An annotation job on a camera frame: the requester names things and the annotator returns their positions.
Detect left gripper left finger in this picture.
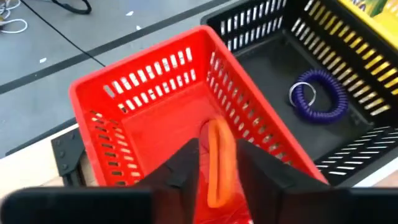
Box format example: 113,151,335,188
0,138,200,224

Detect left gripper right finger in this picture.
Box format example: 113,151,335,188
236,138,398,224

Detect orange rubber band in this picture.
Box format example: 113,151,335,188
206,118,239,209

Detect red plastic basket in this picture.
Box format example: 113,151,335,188
68,25,330,224

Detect purple coil wristband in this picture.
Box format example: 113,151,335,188
288,68,349,124

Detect black plastic basket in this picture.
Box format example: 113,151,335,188
200,0,398,188

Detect yellow plastic basket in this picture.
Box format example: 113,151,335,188
337,0,398,50

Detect yellow green crayon box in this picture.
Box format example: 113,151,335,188
349,0,398,24

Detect long black cable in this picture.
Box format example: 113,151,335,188
19,0,106,68

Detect black cable coil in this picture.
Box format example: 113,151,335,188
50,0,93,16

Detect white yellow cable bundle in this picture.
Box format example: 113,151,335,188
0,0,29,34

